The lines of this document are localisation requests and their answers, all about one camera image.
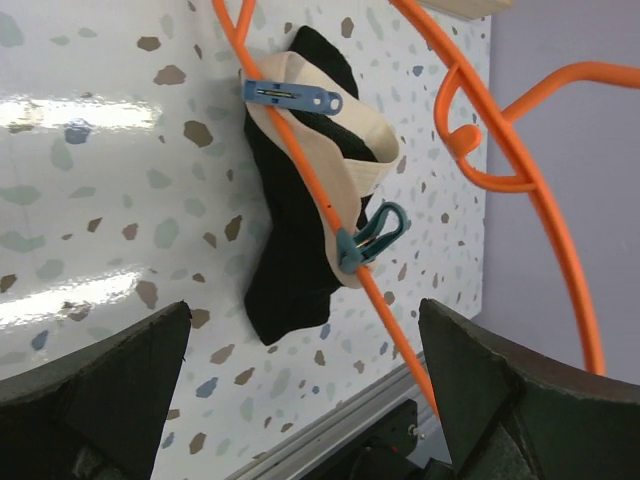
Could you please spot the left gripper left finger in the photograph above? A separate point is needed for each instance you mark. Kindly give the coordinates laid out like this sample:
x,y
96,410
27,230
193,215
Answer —
x,y
98,412

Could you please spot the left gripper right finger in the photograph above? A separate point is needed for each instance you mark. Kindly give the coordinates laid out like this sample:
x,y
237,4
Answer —
x,y
508,412

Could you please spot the teal clothespin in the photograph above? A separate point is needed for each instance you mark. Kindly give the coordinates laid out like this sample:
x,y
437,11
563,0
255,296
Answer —
x,y
363,247

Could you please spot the black underwear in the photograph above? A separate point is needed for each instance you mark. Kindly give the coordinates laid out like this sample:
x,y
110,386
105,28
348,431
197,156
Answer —
x,y
351,153

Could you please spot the orange plastic hanger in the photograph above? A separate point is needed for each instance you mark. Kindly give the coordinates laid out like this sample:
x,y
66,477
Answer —
x,y
460,143

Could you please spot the blue clothespin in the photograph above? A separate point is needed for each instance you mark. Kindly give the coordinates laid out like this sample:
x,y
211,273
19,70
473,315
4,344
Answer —
x,y
292,96

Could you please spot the wooden rack base tray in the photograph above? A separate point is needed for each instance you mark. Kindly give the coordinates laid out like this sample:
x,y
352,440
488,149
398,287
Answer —
x,y
468,9

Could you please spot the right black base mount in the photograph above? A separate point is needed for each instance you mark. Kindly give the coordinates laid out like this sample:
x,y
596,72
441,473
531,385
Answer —
x,y
404,442

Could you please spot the aluminium rail frame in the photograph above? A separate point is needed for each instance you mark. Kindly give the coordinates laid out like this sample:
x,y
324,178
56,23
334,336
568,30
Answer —
x,y
325,430

